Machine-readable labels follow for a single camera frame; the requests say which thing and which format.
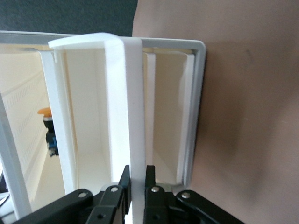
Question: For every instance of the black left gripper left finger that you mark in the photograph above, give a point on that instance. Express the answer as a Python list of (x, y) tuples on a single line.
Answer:
[(109, 205)]

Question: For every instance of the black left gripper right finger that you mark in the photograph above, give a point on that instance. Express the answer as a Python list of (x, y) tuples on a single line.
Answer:
[(155, 205)]

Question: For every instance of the white L-shaped plastic bracket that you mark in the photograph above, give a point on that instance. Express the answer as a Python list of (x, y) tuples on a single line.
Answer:
[(134, 105)]

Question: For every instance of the translucent white drawer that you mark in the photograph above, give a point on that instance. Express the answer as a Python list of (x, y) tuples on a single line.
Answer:
[(23, 74)]

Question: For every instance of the white plastic storage bin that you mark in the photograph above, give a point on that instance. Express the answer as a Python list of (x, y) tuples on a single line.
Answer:
[(199, 70)]

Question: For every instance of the orange push button switch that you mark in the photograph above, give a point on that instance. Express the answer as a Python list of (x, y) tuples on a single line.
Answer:
[(50, 137)]

